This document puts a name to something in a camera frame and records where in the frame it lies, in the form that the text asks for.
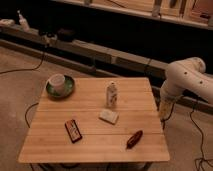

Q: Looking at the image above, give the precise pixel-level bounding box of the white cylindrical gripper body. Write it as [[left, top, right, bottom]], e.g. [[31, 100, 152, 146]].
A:
[[159, 100, 174, 119]]

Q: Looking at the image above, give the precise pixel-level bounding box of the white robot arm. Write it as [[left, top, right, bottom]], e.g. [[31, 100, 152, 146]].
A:
[[159, 57, 213, 119]]

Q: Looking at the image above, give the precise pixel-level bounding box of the dark red oblong object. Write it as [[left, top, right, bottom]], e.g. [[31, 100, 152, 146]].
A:
[[126, 130, 143, 149]]

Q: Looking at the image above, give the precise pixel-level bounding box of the small white bottle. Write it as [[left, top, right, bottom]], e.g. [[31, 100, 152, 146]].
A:
[[106, 82, 117, 108]]

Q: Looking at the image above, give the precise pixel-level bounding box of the white soap block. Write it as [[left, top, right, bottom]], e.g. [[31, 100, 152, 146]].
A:
[[99, 109, 119, 124]]

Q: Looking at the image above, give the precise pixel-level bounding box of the wooden table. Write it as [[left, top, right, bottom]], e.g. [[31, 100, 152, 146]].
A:
[[18, 78, 170, 163]]

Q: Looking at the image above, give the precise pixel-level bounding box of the red rectangular box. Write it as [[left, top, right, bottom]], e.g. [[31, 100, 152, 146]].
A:
[[65, 120, 82, 143]]

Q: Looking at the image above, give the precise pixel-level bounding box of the green plate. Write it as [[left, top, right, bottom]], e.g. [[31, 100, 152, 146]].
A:
[[46, 75, 75, 98]]

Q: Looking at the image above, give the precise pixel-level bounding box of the white cup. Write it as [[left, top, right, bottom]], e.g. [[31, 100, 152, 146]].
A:
[[48, 74, 65, 94]]

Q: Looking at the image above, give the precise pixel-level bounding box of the black device on ledge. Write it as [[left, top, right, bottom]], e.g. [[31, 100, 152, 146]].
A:
[[57, 29, 75, 42]]

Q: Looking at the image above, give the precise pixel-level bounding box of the white spray bottle on ledge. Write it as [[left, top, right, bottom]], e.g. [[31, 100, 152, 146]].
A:
[[17, 11, 30, 31]]

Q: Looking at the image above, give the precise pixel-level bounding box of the black cable on floor right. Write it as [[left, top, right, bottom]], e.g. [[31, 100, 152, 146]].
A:
[[189, 106, 213, 171]]

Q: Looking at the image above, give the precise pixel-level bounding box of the black cable on floor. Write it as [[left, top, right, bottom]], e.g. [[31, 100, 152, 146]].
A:
[[0, 44, 48, 76], [189, 106, 213, 171]]

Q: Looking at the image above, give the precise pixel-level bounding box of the black cable on floor left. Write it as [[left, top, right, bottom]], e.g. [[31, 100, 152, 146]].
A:
[[0, 44, 48, 76]]

